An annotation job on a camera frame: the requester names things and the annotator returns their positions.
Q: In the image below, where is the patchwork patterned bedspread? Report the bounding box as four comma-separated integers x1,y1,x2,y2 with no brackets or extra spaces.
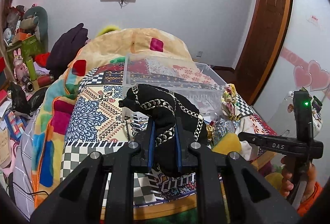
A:
59,57,278,224

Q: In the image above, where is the green cardboard box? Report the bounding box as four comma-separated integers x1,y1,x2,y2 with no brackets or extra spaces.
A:
7,35,46,64

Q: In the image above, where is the dark purple garment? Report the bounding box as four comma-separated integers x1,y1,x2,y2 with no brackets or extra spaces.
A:
46,23,88,80

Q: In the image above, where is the silver glitter pouch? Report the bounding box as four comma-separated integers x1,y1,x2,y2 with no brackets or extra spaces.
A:
213,118,235,140

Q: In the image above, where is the clear plastic storage box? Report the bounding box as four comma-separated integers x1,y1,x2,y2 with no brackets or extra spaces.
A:
123,54,225,119

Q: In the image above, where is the black gold-trimmed cloth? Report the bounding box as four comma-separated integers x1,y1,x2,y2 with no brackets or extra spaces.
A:
119,84,207,178

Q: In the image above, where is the right hand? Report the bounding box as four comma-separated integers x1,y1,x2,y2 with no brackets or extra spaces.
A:
279,155,317,204

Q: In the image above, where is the beige plush blanket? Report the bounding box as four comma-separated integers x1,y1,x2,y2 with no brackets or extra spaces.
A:
68,28,192,71

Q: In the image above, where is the grey green plush toy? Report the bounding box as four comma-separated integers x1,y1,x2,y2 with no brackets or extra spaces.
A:
20,6,48,52

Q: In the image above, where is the colourful fleece blanket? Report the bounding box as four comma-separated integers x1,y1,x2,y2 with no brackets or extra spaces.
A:
31,68,80,207

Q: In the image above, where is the wooden door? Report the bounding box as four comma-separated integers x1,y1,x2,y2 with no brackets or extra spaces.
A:
235,0,292,105

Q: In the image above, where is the pink rabbit plush doll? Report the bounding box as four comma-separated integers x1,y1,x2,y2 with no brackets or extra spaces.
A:
13,48,29,82

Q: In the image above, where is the yellow floral silk scarf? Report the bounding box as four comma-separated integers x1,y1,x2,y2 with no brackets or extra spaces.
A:
221,84,241,121

